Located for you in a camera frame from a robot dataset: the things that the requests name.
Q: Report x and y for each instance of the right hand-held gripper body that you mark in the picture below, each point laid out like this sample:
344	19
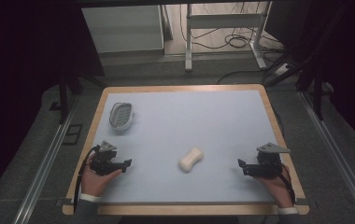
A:
269	161

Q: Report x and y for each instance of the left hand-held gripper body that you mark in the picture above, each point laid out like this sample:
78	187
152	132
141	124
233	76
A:
101	160

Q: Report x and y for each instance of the person's left hand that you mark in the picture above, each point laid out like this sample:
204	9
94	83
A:
95	183

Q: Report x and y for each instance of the person's right hand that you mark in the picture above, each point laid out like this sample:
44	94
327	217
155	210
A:
276	189

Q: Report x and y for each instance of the black floor plate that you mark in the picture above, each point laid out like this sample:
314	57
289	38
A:
73	134

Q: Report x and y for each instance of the cream soap bar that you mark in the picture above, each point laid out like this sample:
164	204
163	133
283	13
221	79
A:
191	159

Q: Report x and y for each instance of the pale blue table mat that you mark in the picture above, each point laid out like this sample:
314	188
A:
185	130

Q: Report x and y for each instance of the black metal stand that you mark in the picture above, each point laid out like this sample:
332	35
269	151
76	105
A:
309	74
69	90

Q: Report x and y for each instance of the white power strip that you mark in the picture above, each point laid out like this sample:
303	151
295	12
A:
282	69

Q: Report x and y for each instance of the white cabinet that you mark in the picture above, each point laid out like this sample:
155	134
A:
122	29

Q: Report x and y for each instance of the aluminium floor rail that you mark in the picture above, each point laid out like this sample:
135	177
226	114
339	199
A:
337	155
46	168

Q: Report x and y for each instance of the white metal table frame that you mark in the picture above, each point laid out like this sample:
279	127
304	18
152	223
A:
222	21

